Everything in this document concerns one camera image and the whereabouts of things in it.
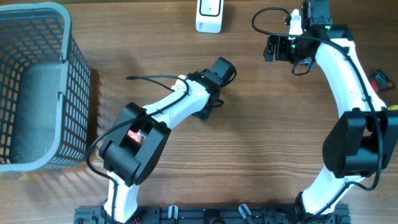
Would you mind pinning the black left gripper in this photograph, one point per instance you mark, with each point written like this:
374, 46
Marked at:
204, 113

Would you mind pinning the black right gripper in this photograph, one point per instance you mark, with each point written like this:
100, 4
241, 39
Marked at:
281, 54

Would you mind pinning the red small carton box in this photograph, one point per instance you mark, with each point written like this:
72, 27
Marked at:
136, 136

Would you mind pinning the black red snack packet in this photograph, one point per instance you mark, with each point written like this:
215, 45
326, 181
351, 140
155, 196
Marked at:
380, 81

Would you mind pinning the yellow drink bottle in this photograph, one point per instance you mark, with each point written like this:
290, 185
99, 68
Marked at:
393, 107

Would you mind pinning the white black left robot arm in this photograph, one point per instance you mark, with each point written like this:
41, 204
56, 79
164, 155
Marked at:
133, 146

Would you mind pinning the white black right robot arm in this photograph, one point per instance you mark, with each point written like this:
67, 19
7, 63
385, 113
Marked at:
361, 143

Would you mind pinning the white barcode scanner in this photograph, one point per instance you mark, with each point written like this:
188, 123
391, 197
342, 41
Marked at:
209, 16

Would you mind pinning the grey plastic mesh basket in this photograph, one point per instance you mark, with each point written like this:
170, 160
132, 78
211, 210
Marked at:
45, 89

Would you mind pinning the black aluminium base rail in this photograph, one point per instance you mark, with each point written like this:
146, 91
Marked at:
280, 213

